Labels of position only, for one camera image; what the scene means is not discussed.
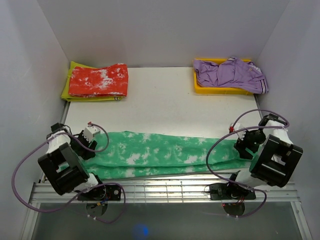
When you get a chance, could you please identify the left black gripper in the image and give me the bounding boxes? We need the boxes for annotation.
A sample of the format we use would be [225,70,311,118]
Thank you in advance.
[69,130,98,160]

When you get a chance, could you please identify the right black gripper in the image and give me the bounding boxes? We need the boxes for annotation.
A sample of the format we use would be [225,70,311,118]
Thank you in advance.
[233,126,267,160]

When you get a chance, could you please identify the green tie-dye trousers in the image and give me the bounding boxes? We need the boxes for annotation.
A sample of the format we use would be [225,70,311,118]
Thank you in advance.
[84,131,251,180]

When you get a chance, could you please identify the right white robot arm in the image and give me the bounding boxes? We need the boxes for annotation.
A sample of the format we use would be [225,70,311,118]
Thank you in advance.
[225,113,303,199]

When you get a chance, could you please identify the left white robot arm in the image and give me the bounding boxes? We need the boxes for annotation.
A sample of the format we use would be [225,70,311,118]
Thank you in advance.
[37,123,106,200]

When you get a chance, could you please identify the yellow folded trousers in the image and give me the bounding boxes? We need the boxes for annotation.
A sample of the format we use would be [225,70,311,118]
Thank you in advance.
[60,61,124,102]

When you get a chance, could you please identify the purple trousers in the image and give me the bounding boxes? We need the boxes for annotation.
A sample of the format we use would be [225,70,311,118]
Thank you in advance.
[193,56,269,94]

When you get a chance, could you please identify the red tie-dye folded trousers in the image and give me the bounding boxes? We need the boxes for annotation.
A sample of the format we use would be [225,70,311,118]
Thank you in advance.
[67,63,129,98]

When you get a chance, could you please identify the yellow plastic tray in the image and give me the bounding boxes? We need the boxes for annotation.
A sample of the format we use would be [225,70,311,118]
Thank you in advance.
[192,57,253,96]

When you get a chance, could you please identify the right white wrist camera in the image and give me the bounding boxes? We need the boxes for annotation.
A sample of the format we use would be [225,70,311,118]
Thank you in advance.
[228,122,248,141]

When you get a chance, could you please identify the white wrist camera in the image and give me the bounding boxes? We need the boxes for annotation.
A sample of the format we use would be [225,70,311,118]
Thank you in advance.
[82,122,100,142]
[228,122,248,141]

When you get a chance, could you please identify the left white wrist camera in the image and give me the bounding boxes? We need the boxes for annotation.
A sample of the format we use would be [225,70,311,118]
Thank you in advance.
[82,122,100,142]

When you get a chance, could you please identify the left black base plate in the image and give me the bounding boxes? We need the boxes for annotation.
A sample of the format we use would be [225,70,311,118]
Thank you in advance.
[77,184,122,202]

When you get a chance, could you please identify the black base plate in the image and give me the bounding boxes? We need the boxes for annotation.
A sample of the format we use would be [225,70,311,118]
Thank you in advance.
[209,183,256,200]
[77,184,122,202]

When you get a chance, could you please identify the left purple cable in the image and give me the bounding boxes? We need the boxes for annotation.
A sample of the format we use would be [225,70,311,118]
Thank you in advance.
[11,122,127,224]

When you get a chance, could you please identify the aluminium rail frame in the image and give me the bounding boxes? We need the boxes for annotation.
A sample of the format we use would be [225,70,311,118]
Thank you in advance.
[29,173,301,204]

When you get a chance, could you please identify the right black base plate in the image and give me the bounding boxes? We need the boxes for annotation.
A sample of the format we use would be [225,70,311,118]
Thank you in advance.
[209,183,256,200]

